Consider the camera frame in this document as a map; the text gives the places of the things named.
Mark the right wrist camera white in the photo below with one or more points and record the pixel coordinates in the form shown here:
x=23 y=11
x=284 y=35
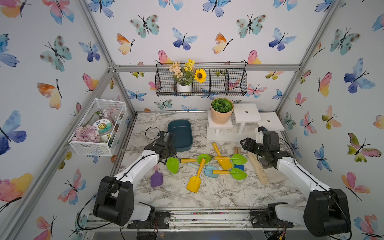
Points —
x=260 y=134

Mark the pink artificial flowers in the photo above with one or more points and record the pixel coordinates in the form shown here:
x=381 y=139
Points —
x=88 y=134

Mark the light blue shovel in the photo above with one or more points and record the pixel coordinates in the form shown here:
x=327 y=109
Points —
x=208 y=170

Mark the purple shovel pink handle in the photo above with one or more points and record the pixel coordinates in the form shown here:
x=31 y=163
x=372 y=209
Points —
x=156 y=178

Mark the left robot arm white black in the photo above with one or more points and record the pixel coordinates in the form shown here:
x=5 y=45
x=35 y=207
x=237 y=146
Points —
x=115 y=198

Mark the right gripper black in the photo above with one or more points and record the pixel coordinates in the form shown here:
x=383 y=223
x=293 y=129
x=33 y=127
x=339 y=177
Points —
x=249 y=143

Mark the white tiered stand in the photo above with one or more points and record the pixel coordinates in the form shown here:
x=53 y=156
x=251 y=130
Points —
x=242 y=122

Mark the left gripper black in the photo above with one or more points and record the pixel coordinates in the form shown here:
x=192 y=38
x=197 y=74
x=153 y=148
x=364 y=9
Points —
x=173 y=151

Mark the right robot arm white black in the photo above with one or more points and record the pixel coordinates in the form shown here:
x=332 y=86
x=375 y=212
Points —
x=327 y=210

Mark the white wire basket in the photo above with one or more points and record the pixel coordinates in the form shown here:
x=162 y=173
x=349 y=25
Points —
x=116 y=112

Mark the dark teal storage box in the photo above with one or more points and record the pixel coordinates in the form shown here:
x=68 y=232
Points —
x=182 y=138

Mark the terracotta pot green plant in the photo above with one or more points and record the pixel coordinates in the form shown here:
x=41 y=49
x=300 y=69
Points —
x=221 y=110

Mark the aluminium front rail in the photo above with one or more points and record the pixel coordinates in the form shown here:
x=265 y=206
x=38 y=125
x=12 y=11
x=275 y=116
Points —
x=211 y=219

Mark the round green tin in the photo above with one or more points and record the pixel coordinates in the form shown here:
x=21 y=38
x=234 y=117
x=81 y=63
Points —
x=104 y=126

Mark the yellow square scoop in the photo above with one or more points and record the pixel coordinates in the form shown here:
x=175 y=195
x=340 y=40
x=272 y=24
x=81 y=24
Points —
x=225 y=166

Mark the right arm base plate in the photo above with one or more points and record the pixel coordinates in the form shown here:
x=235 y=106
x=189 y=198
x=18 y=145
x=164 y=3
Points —
x=264 y=219

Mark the white pot with flowers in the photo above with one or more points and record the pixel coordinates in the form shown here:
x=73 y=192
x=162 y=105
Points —
x=186 y=75

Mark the black wire wall basket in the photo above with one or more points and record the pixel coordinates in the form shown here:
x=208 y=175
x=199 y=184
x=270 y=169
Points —
x=220 y=79

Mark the green shovel yellow handle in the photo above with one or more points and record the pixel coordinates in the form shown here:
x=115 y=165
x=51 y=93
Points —
x=173 y=165

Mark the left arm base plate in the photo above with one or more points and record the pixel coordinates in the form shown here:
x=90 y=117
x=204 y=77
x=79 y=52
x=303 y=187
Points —
x=156 y=221

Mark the yellow shovel orange handle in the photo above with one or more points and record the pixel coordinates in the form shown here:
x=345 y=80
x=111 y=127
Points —
x=195 y=182

